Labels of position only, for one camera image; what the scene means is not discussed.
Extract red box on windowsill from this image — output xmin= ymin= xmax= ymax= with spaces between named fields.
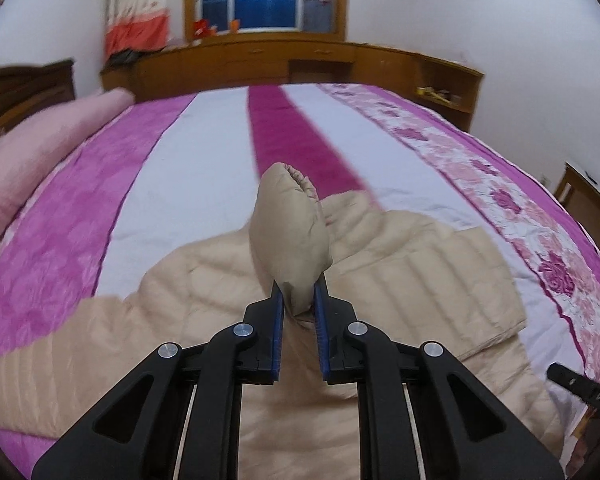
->
xmin=192 ymin=18 xmax=219 ymax=41

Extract floral curtain with orange hem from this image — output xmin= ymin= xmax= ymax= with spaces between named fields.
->
xmin=104 ymin=0 xmax=173 ymax=58

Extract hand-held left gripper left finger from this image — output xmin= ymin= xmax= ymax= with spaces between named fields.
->
xmin=32 ymin=280 xmax=284 ymax=480

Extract pink pillow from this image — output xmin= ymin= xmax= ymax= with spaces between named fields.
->
xmin=0 ymin=87 xmax=136 ymax=271

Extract wooden chair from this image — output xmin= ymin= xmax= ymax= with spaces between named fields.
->
xmin=553 ymin=162 xmax=600 ymax=247

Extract dark wooden headboard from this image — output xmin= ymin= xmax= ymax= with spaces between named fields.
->
xmin=0 ymin=59 xmax=77 ymax=155

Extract long wooden cabinet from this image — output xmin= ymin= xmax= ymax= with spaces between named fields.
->
xmin=100 ymin=39 xmax=486 ymax=133

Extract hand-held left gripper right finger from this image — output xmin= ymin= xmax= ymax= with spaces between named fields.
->
xmin=314 ymin=276 xmax=565 ymax=480

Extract dark clothes on cabinet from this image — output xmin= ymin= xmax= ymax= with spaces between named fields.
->
xmin=105 ymin=47 xmax=167 ymax=68

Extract small yellow shelf clutter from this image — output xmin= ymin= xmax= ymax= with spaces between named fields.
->
xmin=416 ymin=86 xmax=464 ymax=107

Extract pink striped floral bedspread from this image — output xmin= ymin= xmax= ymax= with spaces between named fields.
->
xmin=0 ymin=82 xmax=600 ymax=480

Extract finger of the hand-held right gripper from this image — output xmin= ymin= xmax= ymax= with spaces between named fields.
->
xmin=547 ymin=364 xmax=600 ymax=412

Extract beige puffer jacket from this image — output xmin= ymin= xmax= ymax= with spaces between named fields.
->
xmin=0 ymin=162 xmax=566 ymax=480

